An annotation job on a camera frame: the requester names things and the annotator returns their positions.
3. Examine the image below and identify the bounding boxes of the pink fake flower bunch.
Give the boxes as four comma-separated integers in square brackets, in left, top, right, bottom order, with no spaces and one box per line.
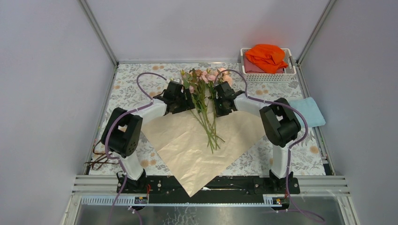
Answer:
[180,69,220,153]

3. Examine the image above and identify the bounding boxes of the pink fake flower stem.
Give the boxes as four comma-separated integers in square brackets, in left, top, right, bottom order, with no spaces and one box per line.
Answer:
[206,68,233,151]

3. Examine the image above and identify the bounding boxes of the brown kraft wrapping paper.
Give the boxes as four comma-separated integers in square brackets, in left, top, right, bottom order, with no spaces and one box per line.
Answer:
[138,111,265,196]

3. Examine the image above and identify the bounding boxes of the light blue towel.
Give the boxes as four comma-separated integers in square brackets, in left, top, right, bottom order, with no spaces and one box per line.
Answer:
[289,97,326,128]

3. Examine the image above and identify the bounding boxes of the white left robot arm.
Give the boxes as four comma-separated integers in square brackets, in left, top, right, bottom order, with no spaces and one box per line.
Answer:
[101,81,194,193]

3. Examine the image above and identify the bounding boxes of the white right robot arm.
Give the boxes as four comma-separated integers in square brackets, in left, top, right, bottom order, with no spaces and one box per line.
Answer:
[214,82,301,193]

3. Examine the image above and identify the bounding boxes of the pink folded cloth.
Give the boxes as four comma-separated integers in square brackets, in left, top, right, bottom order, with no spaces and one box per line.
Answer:
[243,57,266,74]

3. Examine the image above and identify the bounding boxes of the floral patterned table mat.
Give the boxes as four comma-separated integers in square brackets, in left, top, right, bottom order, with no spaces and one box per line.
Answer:
[88,62,327,177]

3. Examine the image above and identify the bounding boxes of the orange folded cloth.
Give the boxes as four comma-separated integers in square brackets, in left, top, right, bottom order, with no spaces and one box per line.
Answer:
[245,44,288,74]

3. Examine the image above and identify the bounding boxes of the white perforated plastic basket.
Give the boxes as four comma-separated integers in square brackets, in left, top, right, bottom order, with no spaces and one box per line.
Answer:
[240,48,297,83]

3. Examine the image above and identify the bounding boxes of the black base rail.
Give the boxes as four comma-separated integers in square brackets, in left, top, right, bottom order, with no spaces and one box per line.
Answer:
[116,172,300,204]

